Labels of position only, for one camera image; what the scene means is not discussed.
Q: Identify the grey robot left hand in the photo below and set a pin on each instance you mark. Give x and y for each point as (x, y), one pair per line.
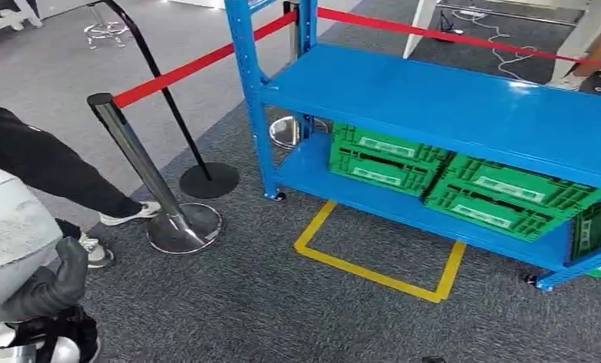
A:
(62, 288)

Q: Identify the white plastic parcel bag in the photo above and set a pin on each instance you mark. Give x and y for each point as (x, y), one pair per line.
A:
(14, 235)

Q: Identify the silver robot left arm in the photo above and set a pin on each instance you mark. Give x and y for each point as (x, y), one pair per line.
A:
(59, 348)

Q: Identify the standing person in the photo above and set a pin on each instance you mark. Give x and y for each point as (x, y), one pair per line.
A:
(44, 165)

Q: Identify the chrome barrier stanchion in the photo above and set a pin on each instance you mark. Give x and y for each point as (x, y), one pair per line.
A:
(180, 233)
(286, 131)

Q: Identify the black barrier stanchion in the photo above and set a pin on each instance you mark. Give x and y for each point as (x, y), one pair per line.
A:
(210, 180)

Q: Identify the yellow floor tape marking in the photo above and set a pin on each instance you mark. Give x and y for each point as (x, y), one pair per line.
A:
(375, 276)

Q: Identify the blue metal shelf rack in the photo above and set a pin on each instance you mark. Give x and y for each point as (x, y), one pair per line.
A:
(430, 100)

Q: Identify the white table leg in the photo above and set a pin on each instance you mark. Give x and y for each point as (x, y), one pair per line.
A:
(420, 27)
(578, 37)

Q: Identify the long red barrier belt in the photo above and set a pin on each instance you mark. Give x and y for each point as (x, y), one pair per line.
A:
(455, 37)

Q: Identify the black tripod stand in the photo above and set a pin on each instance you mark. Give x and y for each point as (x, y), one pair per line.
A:
(448, 25)

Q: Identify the white furniture frame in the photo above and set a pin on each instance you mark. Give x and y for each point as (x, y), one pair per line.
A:
(9, 20)

